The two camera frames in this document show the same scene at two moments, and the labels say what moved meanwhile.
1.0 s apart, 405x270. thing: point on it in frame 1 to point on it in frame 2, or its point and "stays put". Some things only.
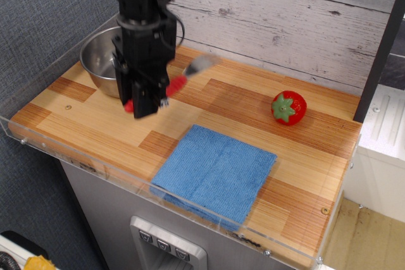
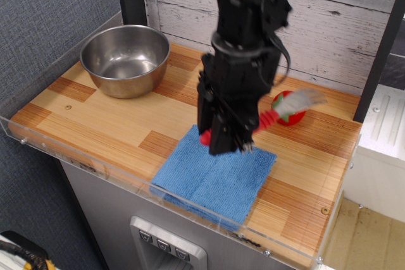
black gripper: [143, 50] to [242, 67]
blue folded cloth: [214, 176] stays put
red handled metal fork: [199, 67] to [302, 100]
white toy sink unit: [376, 179] stays put
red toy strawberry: [288, 107] stays put
